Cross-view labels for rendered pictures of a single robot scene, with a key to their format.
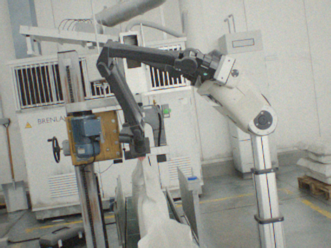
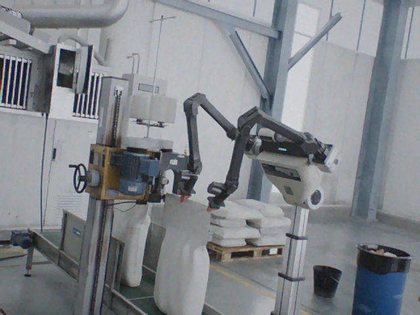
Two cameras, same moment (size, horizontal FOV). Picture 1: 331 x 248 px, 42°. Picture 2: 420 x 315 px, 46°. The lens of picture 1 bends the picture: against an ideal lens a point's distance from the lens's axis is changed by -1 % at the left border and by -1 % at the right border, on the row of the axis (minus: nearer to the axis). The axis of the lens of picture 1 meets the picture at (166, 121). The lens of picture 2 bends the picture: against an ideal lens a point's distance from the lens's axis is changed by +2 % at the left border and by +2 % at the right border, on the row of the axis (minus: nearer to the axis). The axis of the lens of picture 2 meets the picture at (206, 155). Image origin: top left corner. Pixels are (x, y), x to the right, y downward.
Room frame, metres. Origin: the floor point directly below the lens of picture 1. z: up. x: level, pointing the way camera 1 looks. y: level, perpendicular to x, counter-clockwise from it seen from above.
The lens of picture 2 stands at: (0.00, 1.70, 1.52)
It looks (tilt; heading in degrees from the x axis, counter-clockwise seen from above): 3 degrees down; 327
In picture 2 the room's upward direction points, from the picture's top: 8 degrees clockwise
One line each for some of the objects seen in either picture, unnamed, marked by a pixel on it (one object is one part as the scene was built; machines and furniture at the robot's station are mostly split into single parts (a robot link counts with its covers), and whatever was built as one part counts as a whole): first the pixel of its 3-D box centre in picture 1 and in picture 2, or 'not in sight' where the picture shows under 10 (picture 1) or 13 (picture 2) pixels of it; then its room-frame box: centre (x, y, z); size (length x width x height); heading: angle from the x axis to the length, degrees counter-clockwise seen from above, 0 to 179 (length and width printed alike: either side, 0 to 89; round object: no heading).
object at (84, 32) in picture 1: (86, 25); (6, 16); (5.36, 0.81, 2.38); 1.53 x 0.53 x 0.61; 95
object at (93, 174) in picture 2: (67, 147); (91, 178); (2.82, 0.67, 1.14); 0.11 x 0.06 x 0.11; 5
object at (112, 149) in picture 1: (94, 136); (119, 172); (2.86, 0.49, 1.18); 0.34 x 0.25 x 0.31; 95
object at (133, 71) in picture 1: (133, 64); (56, 81); (5.24, 0.29, 1.82); 0.51 x 0.27 x 0.71; 5
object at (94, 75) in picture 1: (100, 68); (162, 109); (2.64, 0.35, 1.61); 0.17 x 0.17 x 0.17
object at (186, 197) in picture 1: (188, 200); (151, 247); (3.39, -0.09, 0.54); 1.05 x 0.02 x 0.41; 5
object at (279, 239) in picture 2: not in sight; (265, 238); (4.86, -2.53, 0.20); 0.67 x 0.43 x 0.15; 95
